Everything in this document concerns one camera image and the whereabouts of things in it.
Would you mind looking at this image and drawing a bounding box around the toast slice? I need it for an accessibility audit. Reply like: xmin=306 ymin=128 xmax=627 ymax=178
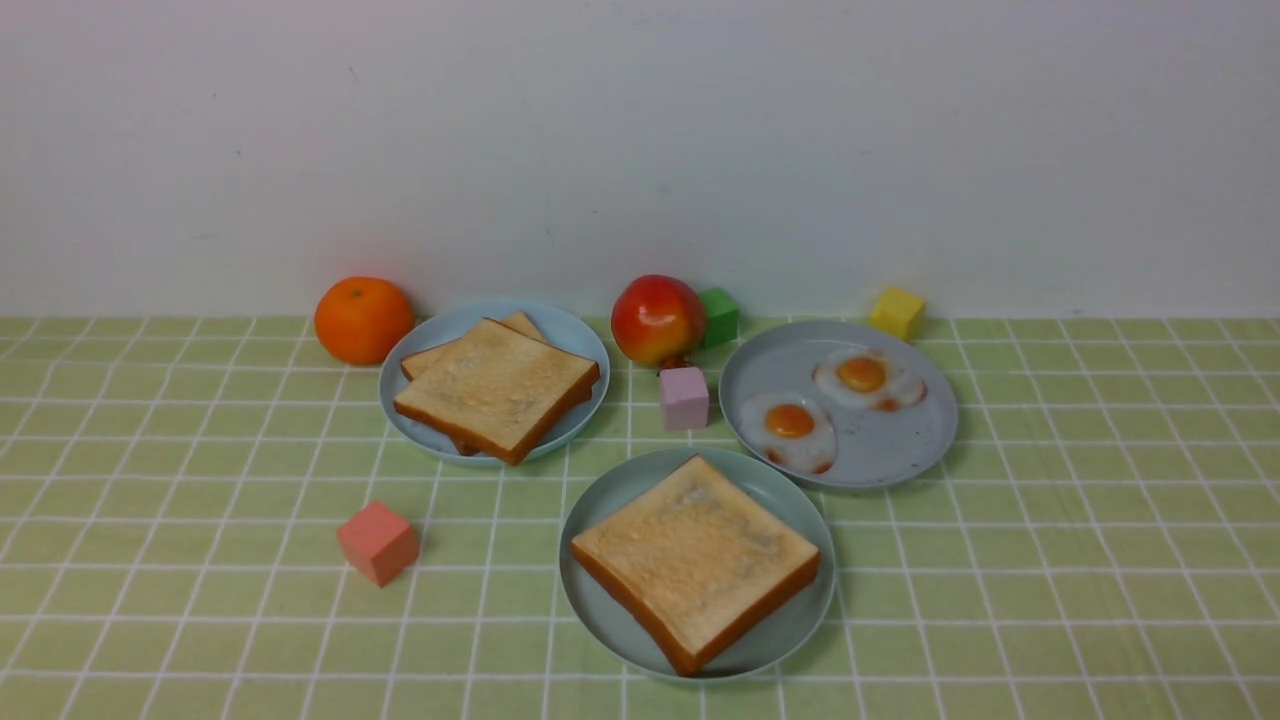
xmin=392 ymin=318 xmax=602 ymax=466
xmin=570 ymin=454 xmax=822 ymax=678
xmin=399 ymin=311 xmax=547 ymax=457

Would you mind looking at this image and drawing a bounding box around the red yellow apple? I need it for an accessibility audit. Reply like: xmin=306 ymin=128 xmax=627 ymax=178
xmin=611 ymin=274 xmax=707 ymax=370

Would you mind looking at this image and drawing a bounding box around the pink cube block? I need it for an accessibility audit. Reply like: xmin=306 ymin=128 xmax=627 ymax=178
xmin=658 ymin=365 xmax=710 ymax=433

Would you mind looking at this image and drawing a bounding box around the blue bread plate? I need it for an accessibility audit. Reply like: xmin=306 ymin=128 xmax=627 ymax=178
xmin=379 ymin=300 xmax=611 ymax=468

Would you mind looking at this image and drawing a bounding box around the green cube block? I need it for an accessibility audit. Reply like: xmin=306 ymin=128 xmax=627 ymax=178
xmin=699 ymin=287 xmax=740 ymax=348

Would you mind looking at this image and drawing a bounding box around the left fried egg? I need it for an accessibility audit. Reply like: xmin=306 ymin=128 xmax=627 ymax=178
xmin=739 ymin=392 xmax=838 ymax=475

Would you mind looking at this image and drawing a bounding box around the fried egg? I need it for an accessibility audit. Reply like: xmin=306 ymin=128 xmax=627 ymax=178
xmin=739 ymin=392 xmax=838 ymax=475
xmin=812 ymin=346 xmax=928 ymax=413

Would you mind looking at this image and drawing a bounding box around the grey-blue egg plate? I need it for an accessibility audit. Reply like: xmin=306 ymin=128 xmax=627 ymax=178
xmin=718 ymin=320 xmax=959 ymax=491

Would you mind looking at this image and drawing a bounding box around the back fried egg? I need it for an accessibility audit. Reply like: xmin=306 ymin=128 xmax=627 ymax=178
xmin=812 ymin=346 xmax=928 ymax=413

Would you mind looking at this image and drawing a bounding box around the teal front plate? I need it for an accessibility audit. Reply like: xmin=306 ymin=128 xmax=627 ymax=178
xmin=557 ymin=446 xmax=838 ymax=684

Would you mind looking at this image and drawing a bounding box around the yellow cube block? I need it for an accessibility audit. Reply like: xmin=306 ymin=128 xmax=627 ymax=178
xmin=868 ymin=286 xmax=927 ymax=342

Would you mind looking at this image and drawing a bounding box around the orange fruit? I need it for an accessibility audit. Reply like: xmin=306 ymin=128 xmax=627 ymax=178
xmin=314 ymin=275 xmax=416 ymax=366

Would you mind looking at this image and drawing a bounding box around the salmon red cube block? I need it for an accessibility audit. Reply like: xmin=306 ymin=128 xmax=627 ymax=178
xmin=335 ymin=500 xmax=421 ymax=588

